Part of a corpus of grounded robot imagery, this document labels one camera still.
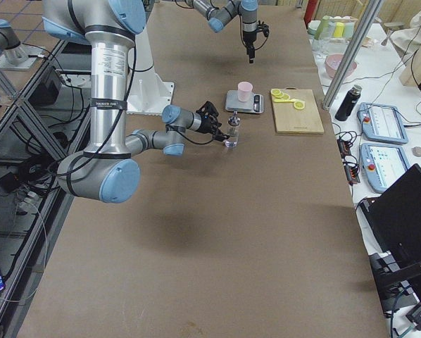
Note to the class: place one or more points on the clear glass sauce bottle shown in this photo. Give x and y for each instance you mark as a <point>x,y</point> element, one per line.
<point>233,127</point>

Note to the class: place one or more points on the black box under table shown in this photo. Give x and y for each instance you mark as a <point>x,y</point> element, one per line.
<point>48,89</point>

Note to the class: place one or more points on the mint green cup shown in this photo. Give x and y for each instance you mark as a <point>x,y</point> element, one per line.
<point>313,26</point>

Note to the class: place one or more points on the black thermos bottle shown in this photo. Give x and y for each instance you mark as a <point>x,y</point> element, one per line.
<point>349,102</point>

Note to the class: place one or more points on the pink plastic cup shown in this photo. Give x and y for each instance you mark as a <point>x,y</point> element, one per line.
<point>244,91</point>

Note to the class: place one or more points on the teach pendant upper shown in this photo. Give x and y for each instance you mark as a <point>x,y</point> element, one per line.
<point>382,123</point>

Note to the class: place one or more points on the digital kitchen scale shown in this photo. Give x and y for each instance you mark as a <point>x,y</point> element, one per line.
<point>255,104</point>

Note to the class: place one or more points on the aluminium frame post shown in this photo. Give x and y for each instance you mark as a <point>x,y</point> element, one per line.
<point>372,8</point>

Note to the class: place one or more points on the black power strip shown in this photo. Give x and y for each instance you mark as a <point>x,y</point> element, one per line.
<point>349,161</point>

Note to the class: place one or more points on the lemon slice pair outer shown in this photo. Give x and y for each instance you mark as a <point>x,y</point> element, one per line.
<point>299,105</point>

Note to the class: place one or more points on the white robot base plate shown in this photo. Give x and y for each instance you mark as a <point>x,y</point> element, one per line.
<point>149,95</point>

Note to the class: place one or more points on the wooden cutting board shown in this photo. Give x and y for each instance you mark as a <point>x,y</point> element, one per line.
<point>289,120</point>

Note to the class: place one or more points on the teach pendant lower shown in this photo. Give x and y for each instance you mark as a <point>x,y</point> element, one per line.
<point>383,164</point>

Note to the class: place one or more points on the black monitor stand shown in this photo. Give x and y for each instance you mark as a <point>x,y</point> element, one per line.
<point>397,286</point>

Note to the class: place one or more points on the yellow plastic knife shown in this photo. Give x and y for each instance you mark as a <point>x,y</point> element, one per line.
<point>284,100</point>

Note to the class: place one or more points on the lemon slice front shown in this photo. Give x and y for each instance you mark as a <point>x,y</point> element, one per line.
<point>276,92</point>

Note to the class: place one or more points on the teach pendant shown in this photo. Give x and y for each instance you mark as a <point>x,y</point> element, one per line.
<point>382,123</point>
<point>383,164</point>

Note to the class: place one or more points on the pink bowl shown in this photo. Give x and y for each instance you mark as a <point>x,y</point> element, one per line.
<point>332,63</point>

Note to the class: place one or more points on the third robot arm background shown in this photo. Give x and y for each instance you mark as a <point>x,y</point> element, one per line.
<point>13,55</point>

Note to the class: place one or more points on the yellow cup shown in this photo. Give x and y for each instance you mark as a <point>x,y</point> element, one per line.
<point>338,30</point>

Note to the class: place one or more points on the black laptop monitor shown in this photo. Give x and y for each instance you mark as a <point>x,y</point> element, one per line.
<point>395,218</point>

